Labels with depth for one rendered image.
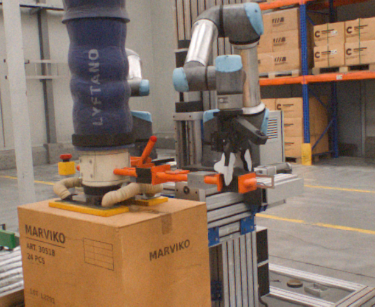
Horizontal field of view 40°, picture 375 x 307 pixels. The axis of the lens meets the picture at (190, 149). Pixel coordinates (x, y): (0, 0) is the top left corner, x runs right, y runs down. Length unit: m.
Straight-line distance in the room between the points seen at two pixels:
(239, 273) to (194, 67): 1.22
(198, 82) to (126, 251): 0.55
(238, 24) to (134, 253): 0.86
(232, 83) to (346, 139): 9.30
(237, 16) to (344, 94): 8.86
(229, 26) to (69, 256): 0.96
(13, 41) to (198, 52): 3.90
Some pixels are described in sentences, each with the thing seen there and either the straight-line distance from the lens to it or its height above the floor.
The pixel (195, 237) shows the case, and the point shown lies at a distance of 1.83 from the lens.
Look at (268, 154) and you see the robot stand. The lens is 2.52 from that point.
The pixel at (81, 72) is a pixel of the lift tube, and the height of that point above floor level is 1.42.
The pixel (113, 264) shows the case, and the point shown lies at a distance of 1.64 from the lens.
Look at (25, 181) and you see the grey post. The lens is 5.46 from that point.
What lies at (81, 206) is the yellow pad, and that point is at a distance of 1.83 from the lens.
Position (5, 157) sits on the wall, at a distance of 11.73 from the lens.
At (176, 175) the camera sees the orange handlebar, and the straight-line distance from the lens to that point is 1.61.
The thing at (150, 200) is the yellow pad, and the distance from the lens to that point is 1.85.
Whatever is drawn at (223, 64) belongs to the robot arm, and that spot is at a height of 1.40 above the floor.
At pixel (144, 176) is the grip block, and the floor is 1.07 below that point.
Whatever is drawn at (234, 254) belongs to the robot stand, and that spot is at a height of 0.58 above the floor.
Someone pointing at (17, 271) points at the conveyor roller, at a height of 0.54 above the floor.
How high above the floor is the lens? 1.31
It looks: 6 degrees down
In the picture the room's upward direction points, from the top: 3 degrees counter-clockwise
